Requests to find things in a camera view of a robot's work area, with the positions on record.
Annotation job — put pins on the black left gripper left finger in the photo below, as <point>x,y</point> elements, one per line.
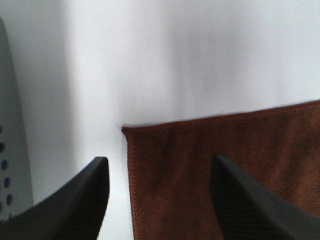
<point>74,212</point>

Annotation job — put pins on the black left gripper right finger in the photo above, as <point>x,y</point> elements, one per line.
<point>247,210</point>

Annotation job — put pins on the brown towel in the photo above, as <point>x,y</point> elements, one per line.
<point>169,166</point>

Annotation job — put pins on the grey perforated laundry basket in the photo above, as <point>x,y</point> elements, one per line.
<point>12,133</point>

